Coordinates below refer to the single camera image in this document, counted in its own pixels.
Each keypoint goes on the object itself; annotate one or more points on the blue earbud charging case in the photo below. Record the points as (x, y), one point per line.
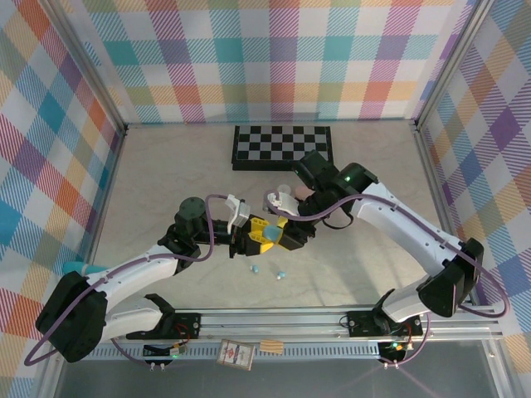
(272, 233)

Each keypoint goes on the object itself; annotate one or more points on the pink earbud charging case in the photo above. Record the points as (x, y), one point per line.
(304, 192)

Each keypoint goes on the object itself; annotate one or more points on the white earbud charging case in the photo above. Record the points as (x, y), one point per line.
(284, 189)

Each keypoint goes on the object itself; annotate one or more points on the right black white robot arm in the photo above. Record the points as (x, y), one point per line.
(398, 226)

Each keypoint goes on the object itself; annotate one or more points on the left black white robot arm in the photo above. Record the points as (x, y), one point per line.
(141, 267)

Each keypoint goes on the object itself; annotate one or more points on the folded black chessboard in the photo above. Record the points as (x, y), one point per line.
(269, 143)

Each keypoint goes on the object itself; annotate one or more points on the orange striped card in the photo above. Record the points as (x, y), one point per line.
(271, 346)

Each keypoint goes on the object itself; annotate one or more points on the playing card box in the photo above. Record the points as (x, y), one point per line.
(235, 353)

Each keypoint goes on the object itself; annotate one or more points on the black controller board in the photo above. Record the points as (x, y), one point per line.
(159, 351)
(394, 350)

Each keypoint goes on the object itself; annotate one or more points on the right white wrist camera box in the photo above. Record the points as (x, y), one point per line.
(286, 203)

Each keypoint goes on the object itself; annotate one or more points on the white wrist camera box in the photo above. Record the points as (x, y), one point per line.
(286, 203)
(238, 213)

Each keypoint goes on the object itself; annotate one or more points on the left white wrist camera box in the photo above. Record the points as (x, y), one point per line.
(238, 213)

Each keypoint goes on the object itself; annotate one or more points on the aluminium mounting rail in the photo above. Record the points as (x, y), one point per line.
(269, 321)

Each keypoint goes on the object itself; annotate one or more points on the aluminium side rail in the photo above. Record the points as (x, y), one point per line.
(443, 207)
(106, 195)

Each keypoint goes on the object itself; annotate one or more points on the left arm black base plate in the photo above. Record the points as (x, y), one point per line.
(186, 325)

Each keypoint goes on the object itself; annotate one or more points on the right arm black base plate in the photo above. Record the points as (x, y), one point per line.
(361, 323)

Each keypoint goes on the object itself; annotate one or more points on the aluminium frame post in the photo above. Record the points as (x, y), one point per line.
(450, 62)
(91, 62)

